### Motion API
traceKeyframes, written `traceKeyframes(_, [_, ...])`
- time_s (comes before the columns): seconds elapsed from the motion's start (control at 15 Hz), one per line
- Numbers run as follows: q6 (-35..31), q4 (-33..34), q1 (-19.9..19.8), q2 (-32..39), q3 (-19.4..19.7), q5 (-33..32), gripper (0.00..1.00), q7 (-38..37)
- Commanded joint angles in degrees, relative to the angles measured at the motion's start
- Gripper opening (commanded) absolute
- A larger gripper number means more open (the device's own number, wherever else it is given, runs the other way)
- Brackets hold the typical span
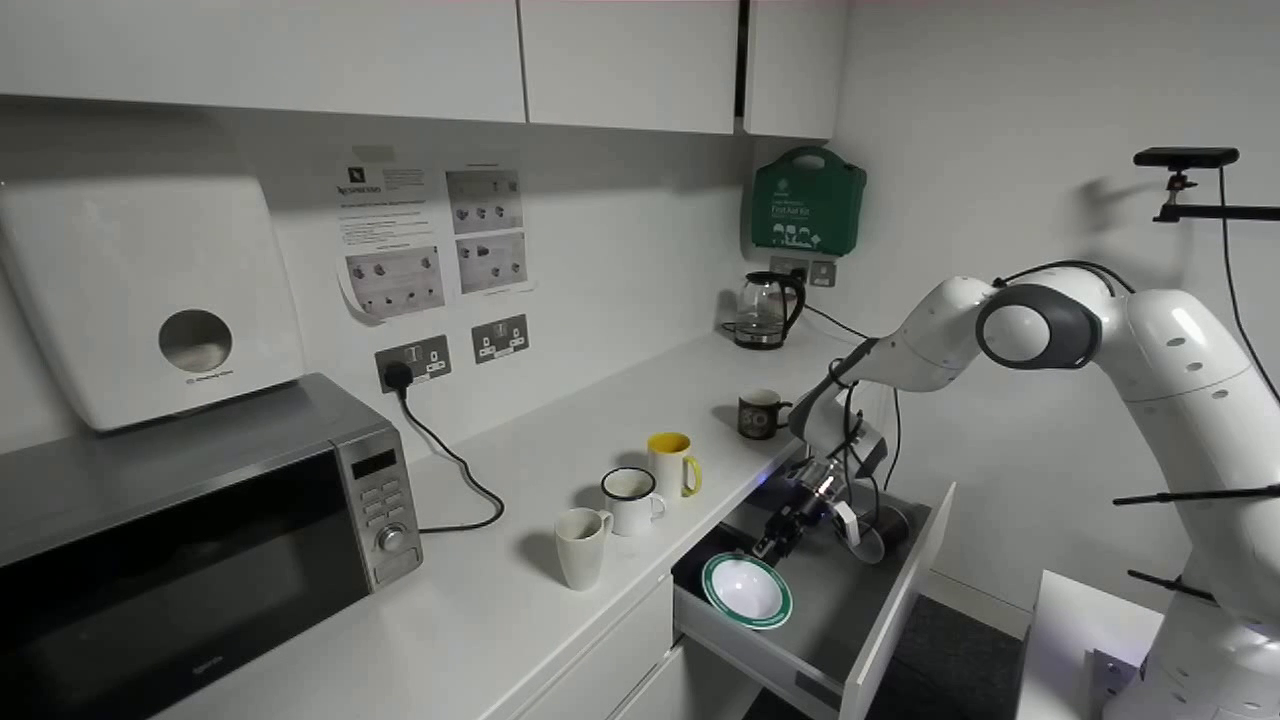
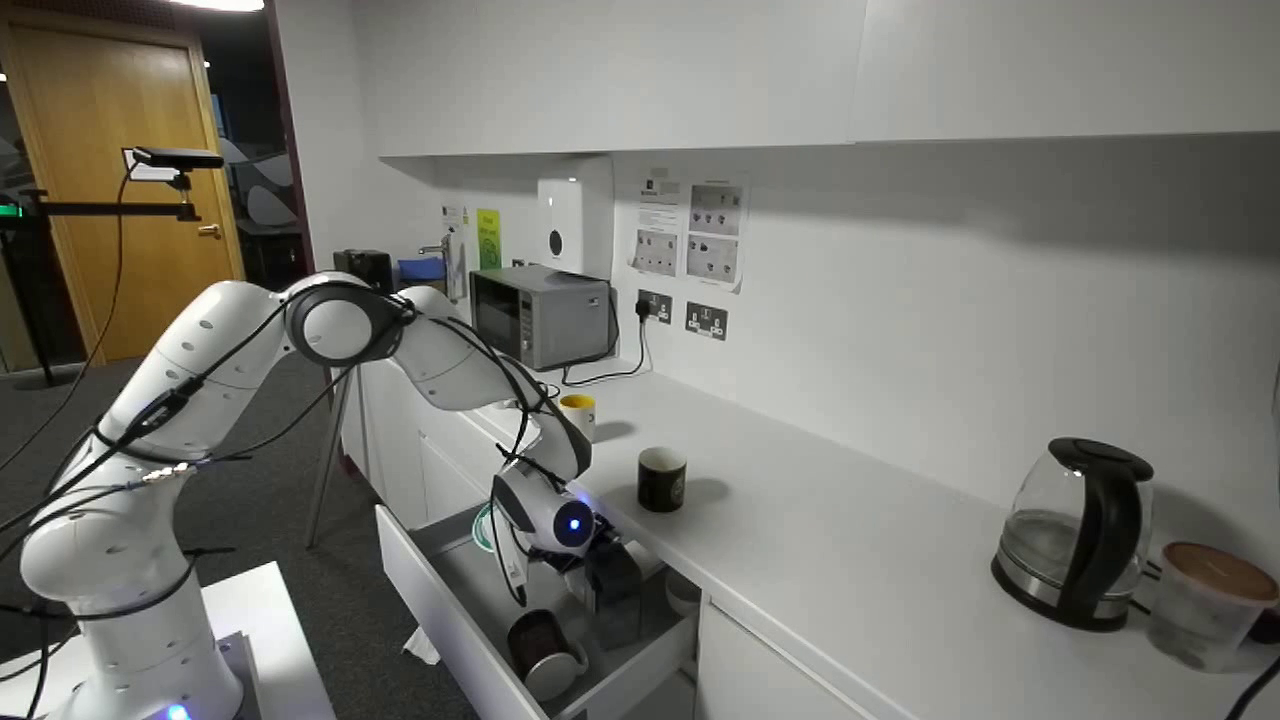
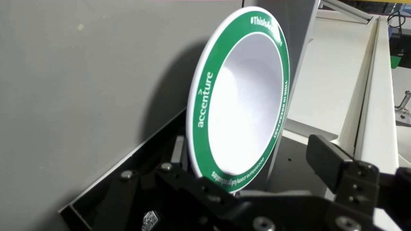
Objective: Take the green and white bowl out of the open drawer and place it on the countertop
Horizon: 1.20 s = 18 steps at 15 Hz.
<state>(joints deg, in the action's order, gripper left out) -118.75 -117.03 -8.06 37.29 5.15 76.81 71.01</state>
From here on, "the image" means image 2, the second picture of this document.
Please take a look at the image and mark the white upper cabinets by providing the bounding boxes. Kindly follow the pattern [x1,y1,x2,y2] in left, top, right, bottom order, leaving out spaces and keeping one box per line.
[270,0,1280,165]

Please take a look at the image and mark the small black cup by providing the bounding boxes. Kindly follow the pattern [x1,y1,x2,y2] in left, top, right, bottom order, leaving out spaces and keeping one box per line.
[583,549,648,613]

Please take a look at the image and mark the plastic container brown lid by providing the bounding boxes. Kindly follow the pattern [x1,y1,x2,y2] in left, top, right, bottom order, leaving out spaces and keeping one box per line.
[1148,540,1280,677]

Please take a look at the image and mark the empty double wall socket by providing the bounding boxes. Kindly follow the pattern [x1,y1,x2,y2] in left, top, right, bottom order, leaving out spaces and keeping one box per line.
[684,300,733,343]

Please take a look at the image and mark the wooden door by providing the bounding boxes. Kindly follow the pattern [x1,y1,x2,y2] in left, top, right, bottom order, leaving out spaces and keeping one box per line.
[0,7,252,368]

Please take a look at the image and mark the slim clear bottle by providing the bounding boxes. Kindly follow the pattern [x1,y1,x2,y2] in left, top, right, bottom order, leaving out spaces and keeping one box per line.
[439,217,471,305]

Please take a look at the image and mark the black kettle cable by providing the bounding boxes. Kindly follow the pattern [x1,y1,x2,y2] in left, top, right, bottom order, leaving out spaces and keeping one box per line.
[1223,658,1280,720]

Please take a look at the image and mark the white lower cabinets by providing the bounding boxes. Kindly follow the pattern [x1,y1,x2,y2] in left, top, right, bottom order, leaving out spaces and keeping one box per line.
[328,334,922,720]

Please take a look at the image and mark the open grey kitchen drawer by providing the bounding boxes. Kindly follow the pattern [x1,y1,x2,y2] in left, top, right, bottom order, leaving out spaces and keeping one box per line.
[372,477,704,720]

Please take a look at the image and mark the yellow green wall sign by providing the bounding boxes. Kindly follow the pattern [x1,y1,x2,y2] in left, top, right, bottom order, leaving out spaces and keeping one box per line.
[471,205,508,275]

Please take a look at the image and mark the white cabinets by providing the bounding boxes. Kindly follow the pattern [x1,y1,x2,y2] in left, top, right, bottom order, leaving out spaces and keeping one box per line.
[328,334,922,720]
[270,0,1280,165]

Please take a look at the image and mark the grey tripod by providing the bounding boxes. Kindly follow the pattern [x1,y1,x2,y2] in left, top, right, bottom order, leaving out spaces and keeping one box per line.
[300,384,351,554]

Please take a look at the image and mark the black camera boom stand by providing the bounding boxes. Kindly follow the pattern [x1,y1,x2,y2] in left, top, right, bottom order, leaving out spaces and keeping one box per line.
[0,197,209,391]

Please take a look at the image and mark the dark mug lying sideways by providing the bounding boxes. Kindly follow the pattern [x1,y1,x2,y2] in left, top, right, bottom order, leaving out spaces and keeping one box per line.
[505,608,590,703]

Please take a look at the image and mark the instruction poster with header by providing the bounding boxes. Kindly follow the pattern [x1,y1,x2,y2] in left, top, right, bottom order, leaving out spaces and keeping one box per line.
[628,165,689,281]

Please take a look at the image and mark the white robot stand table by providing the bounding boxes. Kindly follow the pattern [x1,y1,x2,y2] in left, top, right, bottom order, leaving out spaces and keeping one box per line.
[0,557,335,720]

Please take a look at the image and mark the black mug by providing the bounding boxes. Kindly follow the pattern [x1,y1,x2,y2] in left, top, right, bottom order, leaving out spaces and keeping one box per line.
[636,444,692,519]

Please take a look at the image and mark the black microwave power cable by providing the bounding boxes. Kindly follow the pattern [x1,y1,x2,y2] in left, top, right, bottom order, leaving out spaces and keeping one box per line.
[556,311,651,391]

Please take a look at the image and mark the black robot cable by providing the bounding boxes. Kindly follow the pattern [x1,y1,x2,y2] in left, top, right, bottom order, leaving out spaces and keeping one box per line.
[0,298,403,720]

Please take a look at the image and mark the glass kettle black handle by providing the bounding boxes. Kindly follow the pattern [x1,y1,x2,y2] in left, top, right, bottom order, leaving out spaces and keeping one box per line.
[987,437,1158,638]

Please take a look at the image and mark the blue box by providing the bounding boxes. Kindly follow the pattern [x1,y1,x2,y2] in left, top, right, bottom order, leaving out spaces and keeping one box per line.
[396,254,452,294]

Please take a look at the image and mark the white paper towel dispenser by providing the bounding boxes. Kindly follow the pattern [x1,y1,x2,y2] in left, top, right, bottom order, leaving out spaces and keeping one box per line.
[535,174,589,281]

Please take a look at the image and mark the black camera on boom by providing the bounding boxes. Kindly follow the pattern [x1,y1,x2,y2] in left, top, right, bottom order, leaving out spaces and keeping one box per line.
[119,143,229,193]

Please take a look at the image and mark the instruction poster two photos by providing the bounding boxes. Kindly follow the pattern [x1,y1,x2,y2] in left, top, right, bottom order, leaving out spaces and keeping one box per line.
[684,182,748,294]

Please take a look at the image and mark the black countertop appliance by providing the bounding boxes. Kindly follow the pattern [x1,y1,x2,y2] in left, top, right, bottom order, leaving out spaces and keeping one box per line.
[331,247,401,298]

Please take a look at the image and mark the white mug yellow handle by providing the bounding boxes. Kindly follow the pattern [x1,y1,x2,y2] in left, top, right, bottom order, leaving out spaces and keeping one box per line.
[556,390,605,432]

